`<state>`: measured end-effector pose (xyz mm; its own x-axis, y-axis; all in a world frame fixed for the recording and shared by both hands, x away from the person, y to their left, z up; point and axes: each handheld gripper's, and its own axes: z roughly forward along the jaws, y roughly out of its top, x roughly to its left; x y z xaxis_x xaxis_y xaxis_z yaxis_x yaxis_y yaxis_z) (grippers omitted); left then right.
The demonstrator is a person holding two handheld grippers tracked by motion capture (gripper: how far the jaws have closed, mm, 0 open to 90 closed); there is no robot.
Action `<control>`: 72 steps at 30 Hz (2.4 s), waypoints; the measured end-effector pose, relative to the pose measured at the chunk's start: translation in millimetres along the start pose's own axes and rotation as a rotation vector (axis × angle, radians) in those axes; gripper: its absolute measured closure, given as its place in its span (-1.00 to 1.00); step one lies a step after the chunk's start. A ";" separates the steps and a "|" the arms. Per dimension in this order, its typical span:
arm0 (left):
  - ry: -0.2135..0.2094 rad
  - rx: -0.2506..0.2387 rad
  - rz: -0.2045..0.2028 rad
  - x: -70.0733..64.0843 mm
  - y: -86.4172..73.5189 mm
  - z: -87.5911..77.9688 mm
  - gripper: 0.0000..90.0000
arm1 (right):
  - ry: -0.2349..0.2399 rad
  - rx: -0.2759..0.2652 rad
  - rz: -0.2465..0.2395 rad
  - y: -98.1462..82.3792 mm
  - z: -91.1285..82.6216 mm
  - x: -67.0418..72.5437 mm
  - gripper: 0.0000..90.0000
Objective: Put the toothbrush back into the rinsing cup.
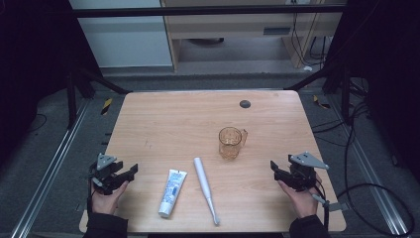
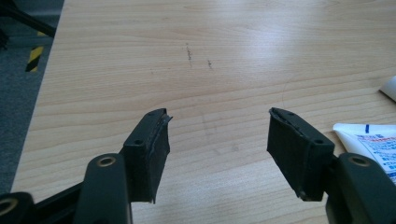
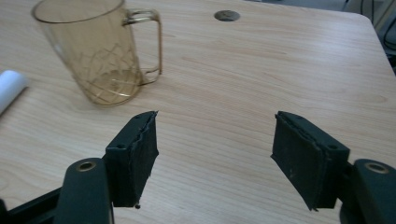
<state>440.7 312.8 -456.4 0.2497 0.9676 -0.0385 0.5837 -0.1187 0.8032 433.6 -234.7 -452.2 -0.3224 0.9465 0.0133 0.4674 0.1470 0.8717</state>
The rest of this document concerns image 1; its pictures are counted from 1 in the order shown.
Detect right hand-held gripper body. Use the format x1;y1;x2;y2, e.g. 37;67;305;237
277;151;331;193

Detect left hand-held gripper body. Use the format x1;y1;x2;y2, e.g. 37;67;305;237
88;153;131;196

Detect clear amber cup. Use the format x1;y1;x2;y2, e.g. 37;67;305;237
217;126;249;161

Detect white electric toothbrush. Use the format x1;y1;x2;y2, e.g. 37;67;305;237
192;157;222;227

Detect person's right hand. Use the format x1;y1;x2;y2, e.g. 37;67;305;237
276;174;323;220

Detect person's left hand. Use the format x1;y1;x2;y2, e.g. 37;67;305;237
90;179;130;216

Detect white toothpaste tube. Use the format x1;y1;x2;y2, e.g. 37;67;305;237
157;169;188;219

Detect yellow black striped tape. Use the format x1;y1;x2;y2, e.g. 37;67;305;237
100;97;114;116
312;94;332;110

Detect black metal stand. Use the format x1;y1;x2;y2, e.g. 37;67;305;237
64;66;132;131
282;61;353;126

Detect white cabinet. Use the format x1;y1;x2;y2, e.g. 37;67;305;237
68;0;173;69

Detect light wooden desk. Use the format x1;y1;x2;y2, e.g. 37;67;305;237
159;0;347;72

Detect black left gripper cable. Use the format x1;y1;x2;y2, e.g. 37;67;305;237
85;172;97;216

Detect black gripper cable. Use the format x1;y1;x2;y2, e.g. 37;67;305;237
85;172;97;216
310;183;332;232

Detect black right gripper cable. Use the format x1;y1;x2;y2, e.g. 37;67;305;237
310;183;332;232

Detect black floor cable loop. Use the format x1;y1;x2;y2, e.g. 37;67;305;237
336;101;416;238

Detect aluminium floor rail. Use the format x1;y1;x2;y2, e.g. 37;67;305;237
324;94;411;238
9;98;92;238

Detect thin black floor cable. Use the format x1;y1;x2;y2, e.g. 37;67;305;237
27;113;49;134

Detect black cables under desk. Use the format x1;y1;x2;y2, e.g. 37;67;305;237
289;12;329;67

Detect black horizontal frame bar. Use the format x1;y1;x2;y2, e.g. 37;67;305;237
70;4;347;19

